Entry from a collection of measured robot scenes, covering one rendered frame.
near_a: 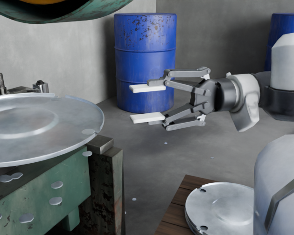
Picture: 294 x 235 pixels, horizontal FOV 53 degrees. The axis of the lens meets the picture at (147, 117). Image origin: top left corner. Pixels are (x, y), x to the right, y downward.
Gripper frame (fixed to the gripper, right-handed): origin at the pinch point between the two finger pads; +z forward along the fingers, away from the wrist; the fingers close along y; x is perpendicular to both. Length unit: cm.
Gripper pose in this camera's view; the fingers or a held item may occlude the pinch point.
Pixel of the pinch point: (144, 103)
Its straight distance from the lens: 61.4
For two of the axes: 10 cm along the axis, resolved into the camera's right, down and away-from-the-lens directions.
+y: 0.1, -9.3, -3.8
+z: -9.4, 1.2, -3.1
